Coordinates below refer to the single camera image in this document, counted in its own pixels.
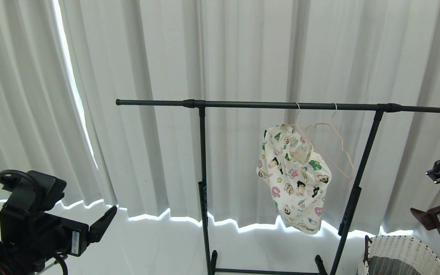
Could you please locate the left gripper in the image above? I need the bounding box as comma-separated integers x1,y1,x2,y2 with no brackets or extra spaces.
0,205,118,268

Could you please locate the cream printed garment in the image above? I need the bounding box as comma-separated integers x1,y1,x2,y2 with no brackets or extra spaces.
256,124,332,235

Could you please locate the pink clothes hanger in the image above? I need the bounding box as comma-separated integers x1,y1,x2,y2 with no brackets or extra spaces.
281,102,314,165
305,103,355,181

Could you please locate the white laundry basket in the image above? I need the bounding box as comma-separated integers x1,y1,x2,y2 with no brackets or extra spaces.
357,235,440,275

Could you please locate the black clothes rack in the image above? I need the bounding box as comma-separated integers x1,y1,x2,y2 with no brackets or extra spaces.
115,99,440,275

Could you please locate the white curtain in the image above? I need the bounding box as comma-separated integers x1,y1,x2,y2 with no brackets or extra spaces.
0,0,440,235

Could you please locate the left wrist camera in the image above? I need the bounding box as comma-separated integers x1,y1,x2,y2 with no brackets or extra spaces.
0,170,68,215

